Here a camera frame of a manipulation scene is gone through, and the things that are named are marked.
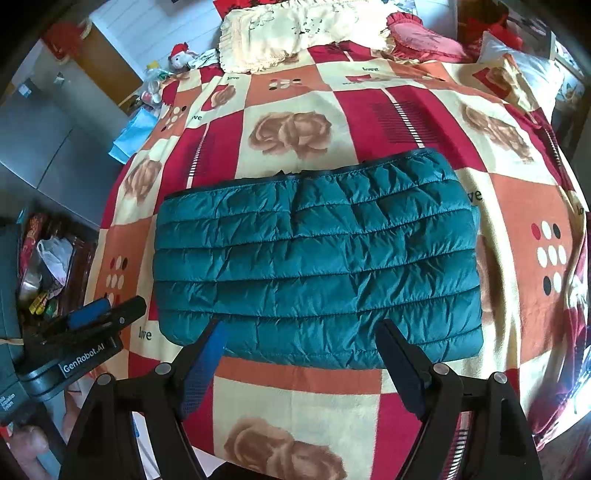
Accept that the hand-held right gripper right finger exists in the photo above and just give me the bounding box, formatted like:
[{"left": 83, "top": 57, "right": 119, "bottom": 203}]
[{"left": 375, "top": 318, "right": 541, "bottom": 480}]

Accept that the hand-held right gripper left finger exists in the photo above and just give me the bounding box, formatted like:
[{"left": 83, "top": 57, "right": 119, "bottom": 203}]
[{"left": 58, "top": 318, "right": 229, "bottom": 480}]

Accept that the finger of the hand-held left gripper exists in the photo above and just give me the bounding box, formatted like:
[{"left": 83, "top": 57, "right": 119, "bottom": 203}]
[
  {"left": 44, "top": 298, "right": 112, "bottom": 337},
  {"left": 39, "top": 295, "right": 147, "bottom": 344}
]

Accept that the teal quilted puffer jacket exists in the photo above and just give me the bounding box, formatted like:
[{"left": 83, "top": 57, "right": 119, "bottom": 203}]
[{"left": 152, "top": 148, "right": 485, "bottom": 370}]

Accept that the cluttered wooden drawer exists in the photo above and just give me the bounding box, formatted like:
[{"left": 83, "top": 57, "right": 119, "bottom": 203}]
[{"left": 18, "top": 210, "right": 100, "bottom": 324}]

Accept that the white plastic bag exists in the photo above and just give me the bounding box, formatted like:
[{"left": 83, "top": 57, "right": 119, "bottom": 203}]
[{"left": 36, "top": 237, "right": 75, "bottom": 282}]

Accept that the light blue cloth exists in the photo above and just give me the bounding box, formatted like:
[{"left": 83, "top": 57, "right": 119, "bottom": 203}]
[{"left": 113, "top": 108, "right": 160, "bottom": 162}]

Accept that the grey cabinet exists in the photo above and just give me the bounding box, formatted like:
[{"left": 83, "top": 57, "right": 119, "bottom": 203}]
[{"left": 0, "top": 55, "right": 125, "bottom": 227}]

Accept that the bedside clutter pile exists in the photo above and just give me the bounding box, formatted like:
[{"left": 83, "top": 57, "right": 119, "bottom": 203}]
[{"left": 139, "top": 62, "right": 174, "bottom": 109}]

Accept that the brown wooden door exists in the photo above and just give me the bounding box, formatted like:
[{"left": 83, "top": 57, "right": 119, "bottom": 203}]
[{"left": 90, "top": 7, "right": 144, "bottom": 116}]

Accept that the red white stuffed toy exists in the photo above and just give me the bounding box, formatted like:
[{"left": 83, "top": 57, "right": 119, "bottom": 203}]
[{"left": 168, "top": 42, "right": 204, "bottom": 72}]

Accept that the red hanging ornament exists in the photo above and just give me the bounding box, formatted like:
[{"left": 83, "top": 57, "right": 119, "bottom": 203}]
[{"left": 44, "top": 21, "right": 93, "bottom": 63}]

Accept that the red cream patchwork rose blanket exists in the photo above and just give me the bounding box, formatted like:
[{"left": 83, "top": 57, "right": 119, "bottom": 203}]
[{"left": 85, "top": 39, "right": 591, "bottom": 480}]

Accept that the cream fringed pillow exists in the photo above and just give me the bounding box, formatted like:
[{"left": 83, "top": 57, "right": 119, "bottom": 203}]
[{"left": 218, "top": 2, "right": 398, "bottom": 75}]

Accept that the white pillow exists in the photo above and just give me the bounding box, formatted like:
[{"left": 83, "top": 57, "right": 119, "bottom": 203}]
[{"left": 478, "top": 32, "right": 566, "bottom": 116}]

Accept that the red heart-shaped pillow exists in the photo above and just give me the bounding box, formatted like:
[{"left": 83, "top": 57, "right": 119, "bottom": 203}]
[{"left": 385, "top": 11, "right": 472, "bottom": 63}]

